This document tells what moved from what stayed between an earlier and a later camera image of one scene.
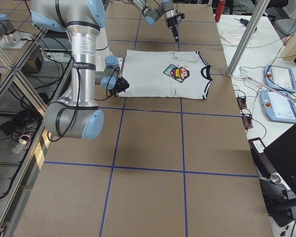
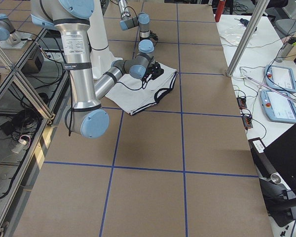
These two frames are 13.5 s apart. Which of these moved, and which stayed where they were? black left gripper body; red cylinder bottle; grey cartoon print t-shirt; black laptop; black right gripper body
Moved: black right gripper body; grey cartoon print t-shirt; black left gripper body
Stayed: red cylinder bottle; black laptop
